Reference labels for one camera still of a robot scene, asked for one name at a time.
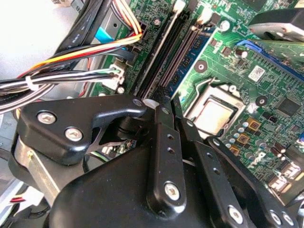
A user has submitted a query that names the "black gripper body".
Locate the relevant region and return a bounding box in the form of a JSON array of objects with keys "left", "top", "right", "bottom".
[{"left": 42, "top": 145, "right": 223, "bottom": 228}]

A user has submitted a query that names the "blue RAM stick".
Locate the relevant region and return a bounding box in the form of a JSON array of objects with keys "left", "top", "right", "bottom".
[{"left": 161, "top": 26, "right": 216, "bottom": 95}]

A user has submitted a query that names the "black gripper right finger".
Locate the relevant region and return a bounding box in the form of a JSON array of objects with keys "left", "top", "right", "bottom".
[{"left": 171, "top": 95, "right": 299, "bottom": 228}]

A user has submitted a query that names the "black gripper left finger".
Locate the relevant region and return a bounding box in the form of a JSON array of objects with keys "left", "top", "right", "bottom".
[{"left": 8, "top": 86, "right": 187, "bottom": 216}]

